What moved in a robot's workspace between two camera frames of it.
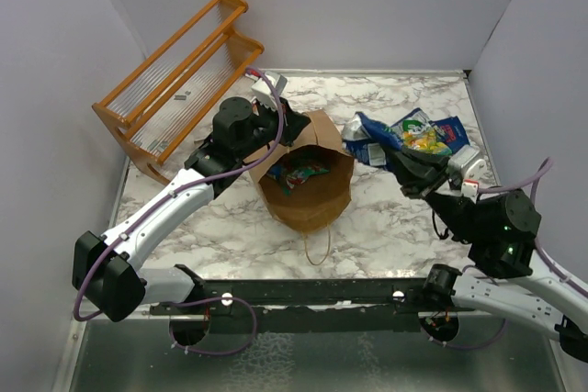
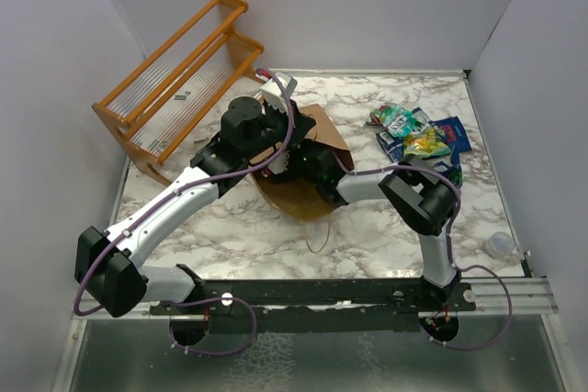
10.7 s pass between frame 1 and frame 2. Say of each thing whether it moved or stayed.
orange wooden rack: stayed
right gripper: moved
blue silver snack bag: moved
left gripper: stayed
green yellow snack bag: stayed
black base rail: stayed
